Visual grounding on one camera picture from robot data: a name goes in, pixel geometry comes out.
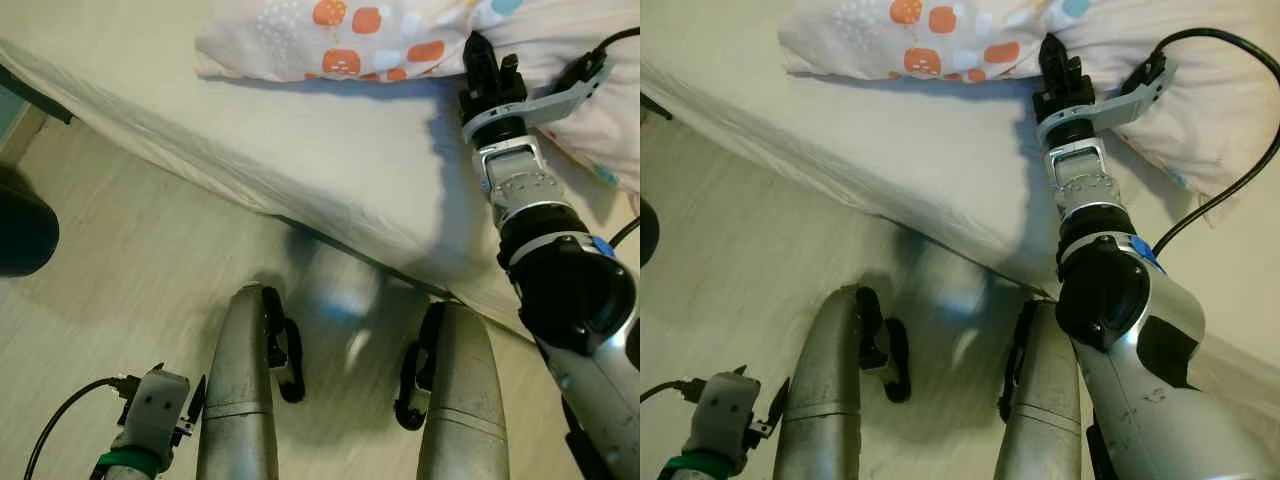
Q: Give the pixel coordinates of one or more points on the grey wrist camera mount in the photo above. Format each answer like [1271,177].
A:
[155,410]
[1125,100]
[725,415]
[560,100]

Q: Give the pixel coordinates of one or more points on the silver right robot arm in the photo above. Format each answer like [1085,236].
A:
[600,400]
[1130,400]

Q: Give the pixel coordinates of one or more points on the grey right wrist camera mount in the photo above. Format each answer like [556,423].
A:
[1125,100]
[560,100]

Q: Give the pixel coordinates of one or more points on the pink patterned pillow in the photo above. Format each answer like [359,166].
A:
[300,40]
[1220,110]

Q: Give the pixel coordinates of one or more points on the cream sheeted mattress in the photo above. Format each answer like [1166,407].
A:
[250,130]
[900,130]

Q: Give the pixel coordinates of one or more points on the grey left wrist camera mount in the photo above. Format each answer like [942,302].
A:
[155,410]
[725,415]

